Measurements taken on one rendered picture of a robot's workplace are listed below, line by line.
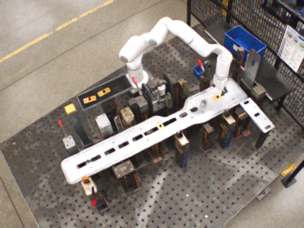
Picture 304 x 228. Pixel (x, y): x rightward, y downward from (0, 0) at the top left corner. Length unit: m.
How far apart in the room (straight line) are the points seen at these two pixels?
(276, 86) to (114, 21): 2.80
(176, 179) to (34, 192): 1.06
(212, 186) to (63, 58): 2.71
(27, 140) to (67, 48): 1.95
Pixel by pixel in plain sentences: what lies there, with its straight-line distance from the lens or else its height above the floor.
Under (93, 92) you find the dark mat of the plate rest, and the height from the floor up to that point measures 1.16.
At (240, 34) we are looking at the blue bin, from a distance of 2.56.
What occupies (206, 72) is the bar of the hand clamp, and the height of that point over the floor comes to 1.13.
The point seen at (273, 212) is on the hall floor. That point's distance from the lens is 2.98.
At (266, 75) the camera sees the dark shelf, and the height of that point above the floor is 1.03.
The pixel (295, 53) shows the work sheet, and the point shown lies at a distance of 2.23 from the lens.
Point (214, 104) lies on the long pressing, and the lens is 2.16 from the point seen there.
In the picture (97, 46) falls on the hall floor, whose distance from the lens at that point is 4.14.
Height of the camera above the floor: 2.75
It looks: 55 degrees down
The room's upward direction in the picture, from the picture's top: 7 degrees counter-clockwise
